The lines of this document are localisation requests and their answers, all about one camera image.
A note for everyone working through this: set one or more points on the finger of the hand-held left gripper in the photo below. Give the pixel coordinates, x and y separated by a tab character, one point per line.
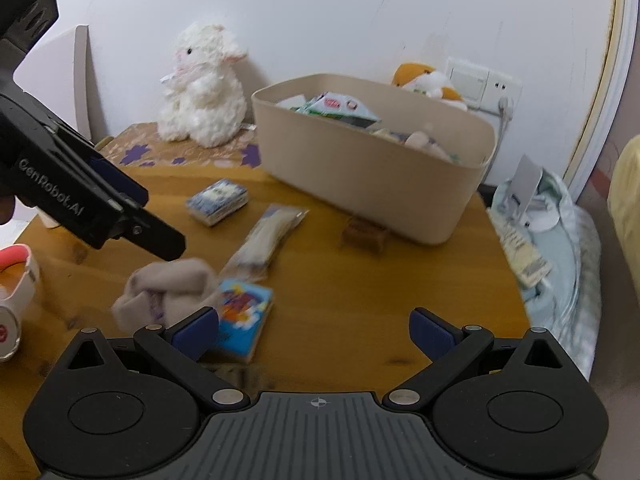
125	185
155	235

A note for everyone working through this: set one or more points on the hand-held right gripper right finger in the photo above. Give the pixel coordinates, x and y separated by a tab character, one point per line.
430	335

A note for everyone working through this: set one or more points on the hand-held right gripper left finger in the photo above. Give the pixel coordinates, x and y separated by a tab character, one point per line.
197	332

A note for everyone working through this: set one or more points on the beige socks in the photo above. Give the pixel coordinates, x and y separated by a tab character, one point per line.
165	290

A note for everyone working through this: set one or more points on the beige plastic storage bin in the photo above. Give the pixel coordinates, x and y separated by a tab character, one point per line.
360	175

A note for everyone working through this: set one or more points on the wooden desktop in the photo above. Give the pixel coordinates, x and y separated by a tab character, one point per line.
325	300

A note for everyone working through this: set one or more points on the brown floral cloth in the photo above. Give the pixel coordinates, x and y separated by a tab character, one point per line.
150	150

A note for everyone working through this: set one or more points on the blue cartoon card pack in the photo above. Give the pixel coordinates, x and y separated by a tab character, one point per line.
240	317

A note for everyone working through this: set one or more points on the blue white tissue packet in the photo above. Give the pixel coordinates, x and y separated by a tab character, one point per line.
217	200

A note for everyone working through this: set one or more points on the white pink headphones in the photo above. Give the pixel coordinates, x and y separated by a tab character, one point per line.
25	280

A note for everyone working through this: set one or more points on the white board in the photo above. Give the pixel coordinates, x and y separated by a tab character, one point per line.
82	80

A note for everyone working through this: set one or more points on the clear plastic packet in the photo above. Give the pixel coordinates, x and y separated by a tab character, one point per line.
265	240

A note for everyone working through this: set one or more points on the white fluffy lamb plush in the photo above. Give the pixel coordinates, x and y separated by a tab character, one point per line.
205	95

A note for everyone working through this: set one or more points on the beige paper packet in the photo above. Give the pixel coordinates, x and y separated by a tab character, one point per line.
525	260

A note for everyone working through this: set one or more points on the small brown block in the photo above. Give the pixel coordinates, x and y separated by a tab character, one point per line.
362	232

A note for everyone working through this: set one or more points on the light blue bedding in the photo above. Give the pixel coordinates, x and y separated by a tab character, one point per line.
560	280

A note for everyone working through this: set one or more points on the white card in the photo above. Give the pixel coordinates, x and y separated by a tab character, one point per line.
527	180

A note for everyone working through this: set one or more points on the small white fluffy plush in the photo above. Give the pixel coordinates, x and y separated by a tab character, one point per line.
425	141

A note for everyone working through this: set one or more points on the green snack packet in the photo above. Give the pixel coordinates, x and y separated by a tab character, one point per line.
340	107

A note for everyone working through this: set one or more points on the orange white hamster plush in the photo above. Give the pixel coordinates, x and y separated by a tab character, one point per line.
430	82

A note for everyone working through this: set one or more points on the white wall socket plate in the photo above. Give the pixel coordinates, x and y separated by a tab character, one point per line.
467	82

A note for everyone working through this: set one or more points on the white door frame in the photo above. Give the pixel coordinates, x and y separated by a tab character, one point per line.
607	85

